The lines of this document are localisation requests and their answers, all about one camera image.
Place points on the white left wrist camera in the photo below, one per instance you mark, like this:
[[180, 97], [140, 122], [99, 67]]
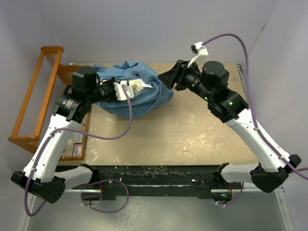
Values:
[[123, 90]]

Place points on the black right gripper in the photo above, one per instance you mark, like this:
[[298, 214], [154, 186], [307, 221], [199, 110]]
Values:
[[178, 73]]

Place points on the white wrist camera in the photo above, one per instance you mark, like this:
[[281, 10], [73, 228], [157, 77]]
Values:
[[123, 90], [200, 53]]

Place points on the orange wooden tiered rack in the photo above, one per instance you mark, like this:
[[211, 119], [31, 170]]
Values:
[[49, 79]]

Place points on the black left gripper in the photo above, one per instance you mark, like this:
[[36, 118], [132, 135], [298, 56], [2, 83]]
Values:
[[110, 82]]

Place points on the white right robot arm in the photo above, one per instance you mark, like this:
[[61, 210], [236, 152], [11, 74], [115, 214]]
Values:
[[271, 170]]

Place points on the white pillowcase label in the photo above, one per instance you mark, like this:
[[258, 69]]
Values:
[[147, 85]]

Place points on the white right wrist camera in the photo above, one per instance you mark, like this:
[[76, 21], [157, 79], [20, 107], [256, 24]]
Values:
[[200, 53]]

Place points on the red white small box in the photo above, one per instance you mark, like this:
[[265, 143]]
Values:
[[77, 144]]

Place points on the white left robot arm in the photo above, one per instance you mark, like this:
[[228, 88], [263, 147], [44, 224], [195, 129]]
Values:
[[39, 177]]

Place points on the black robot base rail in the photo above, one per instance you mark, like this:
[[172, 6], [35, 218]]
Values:
[[161, 181]]

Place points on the aluminium frame rail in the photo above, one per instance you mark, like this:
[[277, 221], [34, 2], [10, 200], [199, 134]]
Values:
[[244, 76]]

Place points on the white pillow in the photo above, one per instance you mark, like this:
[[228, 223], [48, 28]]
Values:
[[137, 84]]

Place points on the blue pillowcase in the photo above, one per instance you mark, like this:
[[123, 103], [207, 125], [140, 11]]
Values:
[[146, 99]]

